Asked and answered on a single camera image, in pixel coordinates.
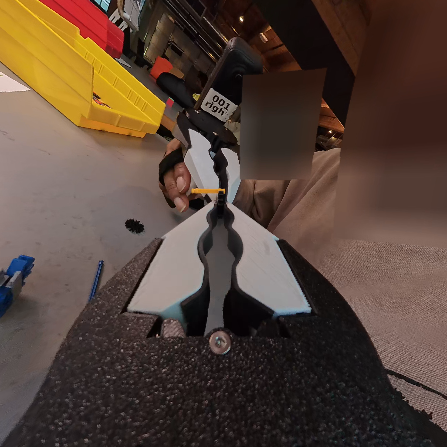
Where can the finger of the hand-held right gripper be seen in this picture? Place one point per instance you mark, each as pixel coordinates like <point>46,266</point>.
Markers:
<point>233,167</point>
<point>199,164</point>

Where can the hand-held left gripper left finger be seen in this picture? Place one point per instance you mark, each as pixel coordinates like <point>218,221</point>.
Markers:
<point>167,276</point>

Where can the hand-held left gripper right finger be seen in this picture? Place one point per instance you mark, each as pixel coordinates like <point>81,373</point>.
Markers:
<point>272,276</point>

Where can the short orange toy rod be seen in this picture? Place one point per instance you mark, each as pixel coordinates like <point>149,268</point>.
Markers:
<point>206,191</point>

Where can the black snowflake connector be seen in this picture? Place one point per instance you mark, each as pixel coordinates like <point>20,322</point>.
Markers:
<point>134,226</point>
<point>220,206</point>

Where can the yellow plastic bin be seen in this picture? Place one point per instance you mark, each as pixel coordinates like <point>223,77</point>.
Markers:
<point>35,52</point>

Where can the person's right forearm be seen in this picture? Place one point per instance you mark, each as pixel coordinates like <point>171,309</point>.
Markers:
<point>303,195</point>

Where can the grey desk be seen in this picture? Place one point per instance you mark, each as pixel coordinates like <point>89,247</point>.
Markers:
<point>70,192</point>

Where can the person's right hand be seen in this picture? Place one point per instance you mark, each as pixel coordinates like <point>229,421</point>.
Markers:
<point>174,181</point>

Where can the black bag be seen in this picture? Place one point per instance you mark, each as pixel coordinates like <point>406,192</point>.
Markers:
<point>174,89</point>

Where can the long blue toy rod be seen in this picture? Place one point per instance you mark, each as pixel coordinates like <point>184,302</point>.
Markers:
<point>96,281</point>

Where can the black pillar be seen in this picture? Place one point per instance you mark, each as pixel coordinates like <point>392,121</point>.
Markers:
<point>296,28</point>

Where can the person's beige shirt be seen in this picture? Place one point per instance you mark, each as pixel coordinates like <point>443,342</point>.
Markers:
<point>366,296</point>

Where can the pile of colourful toy pieces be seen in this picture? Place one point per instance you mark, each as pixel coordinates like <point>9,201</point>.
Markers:
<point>99,101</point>

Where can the red plastic bin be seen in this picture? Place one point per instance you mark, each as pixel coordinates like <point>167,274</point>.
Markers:
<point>87,21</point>

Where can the colourful toy rod model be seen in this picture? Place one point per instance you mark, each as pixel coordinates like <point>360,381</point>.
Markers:
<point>17,269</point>

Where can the printed instruction sheet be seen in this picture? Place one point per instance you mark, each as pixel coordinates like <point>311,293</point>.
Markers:
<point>10,83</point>

